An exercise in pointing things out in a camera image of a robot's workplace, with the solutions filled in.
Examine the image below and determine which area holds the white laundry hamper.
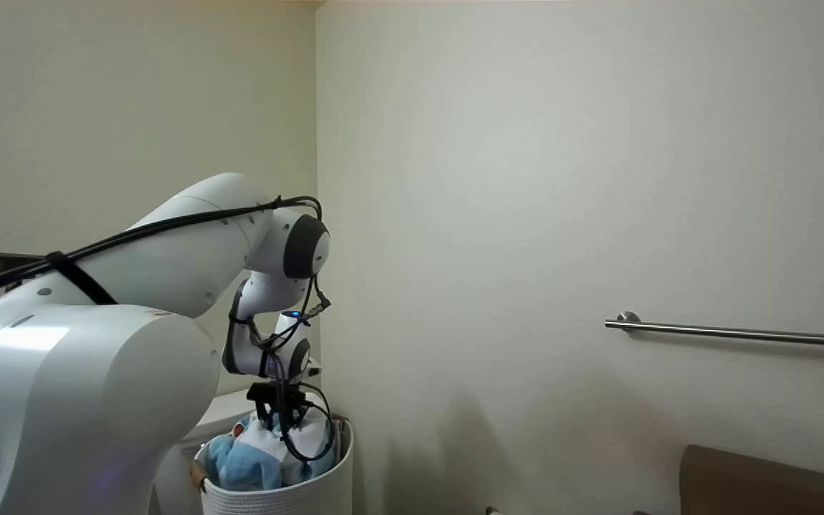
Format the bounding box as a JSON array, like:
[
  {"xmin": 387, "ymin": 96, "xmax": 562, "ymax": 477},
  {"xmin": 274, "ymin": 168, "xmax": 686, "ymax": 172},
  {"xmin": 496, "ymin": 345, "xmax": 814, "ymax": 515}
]
[{"xmin": 193, "ymin": 416, "xmax": 355, "ymax": 515}]

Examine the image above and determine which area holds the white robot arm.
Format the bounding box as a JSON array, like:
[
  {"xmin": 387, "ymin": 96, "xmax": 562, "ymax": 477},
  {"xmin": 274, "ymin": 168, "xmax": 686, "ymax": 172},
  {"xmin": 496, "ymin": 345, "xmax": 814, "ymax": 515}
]
[{"xmin": 0, "ymin": 172, "xmax": 330, "ymax": 515}]

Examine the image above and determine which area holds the metal wall towel bar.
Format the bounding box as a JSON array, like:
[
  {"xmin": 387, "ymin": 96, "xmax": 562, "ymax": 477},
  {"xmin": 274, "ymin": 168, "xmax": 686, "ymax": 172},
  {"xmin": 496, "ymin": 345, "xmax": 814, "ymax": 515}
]
[{"xmin": 605, "ymin": 311, "xmax": 824, "ymax": 345}]

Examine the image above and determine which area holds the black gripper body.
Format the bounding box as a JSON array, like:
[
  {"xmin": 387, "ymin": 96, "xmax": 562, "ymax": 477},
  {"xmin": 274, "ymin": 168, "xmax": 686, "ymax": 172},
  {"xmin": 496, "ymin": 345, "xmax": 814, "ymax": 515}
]
[{"xmin": 247, "ymin": 379, "xmax": 310, "ymax": 426}]

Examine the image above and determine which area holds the blue and white towel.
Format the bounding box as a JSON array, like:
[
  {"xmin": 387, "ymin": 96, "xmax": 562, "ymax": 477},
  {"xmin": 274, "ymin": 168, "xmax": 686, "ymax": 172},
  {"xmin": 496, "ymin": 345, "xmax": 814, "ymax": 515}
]
[{"xmin": 197, "ymin": 411, "xmax": 339, "ymax": 492}]

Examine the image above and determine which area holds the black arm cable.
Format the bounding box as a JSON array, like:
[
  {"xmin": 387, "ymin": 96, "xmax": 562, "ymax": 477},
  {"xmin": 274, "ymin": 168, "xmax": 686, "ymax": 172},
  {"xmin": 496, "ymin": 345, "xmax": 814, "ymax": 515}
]
[{"xmin": 0, "ymin": 190, "xmax": 349, "ymax": 465}]

